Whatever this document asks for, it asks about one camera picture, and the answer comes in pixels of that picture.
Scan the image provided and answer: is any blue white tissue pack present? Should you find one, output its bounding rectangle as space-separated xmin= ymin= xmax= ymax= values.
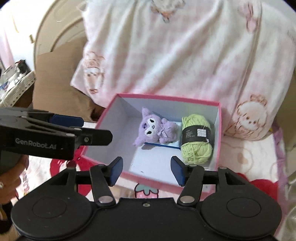
xmin=145 ymin=121 xmax=182 ymax=150

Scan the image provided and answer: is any purple plush toy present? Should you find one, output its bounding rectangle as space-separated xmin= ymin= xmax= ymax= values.
xmin=133 ymin=108 xmax=178 ymax=147

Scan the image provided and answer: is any person's left hand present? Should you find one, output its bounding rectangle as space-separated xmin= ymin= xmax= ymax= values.
xmin=0 ymin=154 xmax=30 ymax=220

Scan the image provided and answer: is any brown pillow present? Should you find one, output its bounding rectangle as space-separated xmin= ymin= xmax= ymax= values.
xmin=33 ymin=37 xmax=104 ymax=122

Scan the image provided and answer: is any white perforated basket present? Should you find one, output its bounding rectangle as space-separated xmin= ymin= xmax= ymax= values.
xmin=1 ymin=60 xmax=36 ymax=108

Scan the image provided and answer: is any green yarn ball black label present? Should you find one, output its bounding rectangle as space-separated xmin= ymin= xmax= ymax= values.
xmin=181 ymin=114 xmax=213 ymax=165

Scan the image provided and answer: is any pink cardboard storage box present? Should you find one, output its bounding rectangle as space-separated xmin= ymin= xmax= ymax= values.
xmin=82 ymin=94 xmax=221 ymax=195

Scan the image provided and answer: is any cream bed headboard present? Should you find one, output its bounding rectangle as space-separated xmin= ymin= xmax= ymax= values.
xmin=34 ymin=0 xmax=88 ymax=70

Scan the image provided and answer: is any pink cartoon print blanket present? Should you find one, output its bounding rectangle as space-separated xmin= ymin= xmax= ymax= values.
xmin=70 ymin=1 xmax=295 ymax=141

